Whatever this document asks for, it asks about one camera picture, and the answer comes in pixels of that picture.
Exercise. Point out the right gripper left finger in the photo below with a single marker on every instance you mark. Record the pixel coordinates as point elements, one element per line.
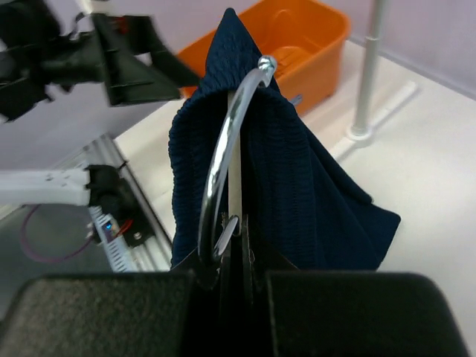
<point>99,315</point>

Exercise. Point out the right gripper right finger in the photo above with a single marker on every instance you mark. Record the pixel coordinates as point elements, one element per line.
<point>360,314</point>

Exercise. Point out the navy blue shorts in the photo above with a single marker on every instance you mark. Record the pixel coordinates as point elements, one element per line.
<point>295,193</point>

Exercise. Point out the grey clothes hanger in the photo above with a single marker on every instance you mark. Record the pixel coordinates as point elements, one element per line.
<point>225,166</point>

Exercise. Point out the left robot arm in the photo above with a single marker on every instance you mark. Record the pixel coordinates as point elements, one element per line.
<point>51,131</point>

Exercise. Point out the white metal clothes rack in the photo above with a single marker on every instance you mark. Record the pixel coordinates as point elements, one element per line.
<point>365,124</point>

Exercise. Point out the orange plastic basket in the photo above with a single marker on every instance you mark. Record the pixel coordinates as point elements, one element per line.
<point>307,39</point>

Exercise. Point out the aluminium mounting rail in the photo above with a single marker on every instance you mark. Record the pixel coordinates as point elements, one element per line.
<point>155,253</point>

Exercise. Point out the white slotted cable duct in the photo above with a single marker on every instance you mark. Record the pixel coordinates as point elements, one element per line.
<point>115,247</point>

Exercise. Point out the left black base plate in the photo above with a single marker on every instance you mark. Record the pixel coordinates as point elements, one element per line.
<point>110,191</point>

